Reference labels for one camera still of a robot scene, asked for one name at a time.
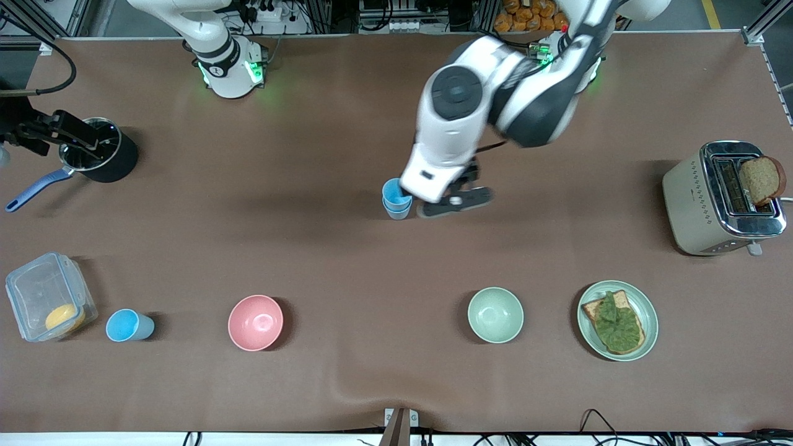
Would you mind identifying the bag of bread rolls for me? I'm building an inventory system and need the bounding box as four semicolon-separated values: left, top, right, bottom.
494;0;572;33

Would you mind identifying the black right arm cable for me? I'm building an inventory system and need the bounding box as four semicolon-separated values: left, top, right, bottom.
0;12;77;97

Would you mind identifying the green lettuce leaf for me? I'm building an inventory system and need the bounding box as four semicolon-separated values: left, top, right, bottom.
595;291;642;352

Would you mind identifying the aluminium frame profile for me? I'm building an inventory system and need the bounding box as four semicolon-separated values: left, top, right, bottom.
742;0;793;48
0;0;95;50

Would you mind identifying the black cable loop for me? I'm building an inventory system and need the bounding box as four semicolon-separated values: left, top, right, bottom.
579;408;621;446

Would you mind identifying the clear plastic storage container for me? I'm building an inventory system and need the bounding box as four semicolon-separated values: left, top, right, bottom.
5;251;99;343

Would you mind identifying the square toast slice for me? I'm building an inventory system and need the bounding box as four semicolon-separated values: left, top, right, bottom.
581;289;646;356

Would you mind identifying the glass lid with blue knob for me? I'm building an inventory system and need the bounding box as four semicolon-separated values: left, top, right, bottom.
61;118;122;173

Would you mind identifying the pale green bowl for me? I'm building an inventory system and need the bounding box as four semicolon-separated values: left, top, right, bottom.
467;287;525;344

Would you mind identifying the pink bowl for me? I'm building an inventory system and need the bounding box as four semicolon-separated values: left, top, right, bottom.
227;294;284;352

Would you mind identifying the round-topped brown bread slice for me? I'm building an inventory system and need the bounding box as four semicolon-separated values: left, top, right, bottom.
739;155;787;207

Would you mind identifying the dark pot with blue handle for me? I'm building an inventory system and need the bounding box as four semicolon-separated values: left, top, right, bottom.
5;116;139;213

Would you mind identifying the cream and chrome toaster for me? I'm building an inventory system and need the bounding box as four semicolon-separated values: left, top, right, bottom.
662;141;793;257

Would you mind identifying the pale green plate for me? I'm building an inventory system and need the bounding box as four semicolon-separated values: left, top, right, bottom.
577;280;659;362

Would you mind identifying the white power strip with plugs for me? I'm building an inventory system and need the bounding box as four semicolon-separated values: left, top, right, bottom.
247;0;287;23

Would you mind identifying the yellow round object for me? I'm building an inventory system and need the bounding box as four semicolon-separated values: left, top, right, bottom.
45;303;86;333

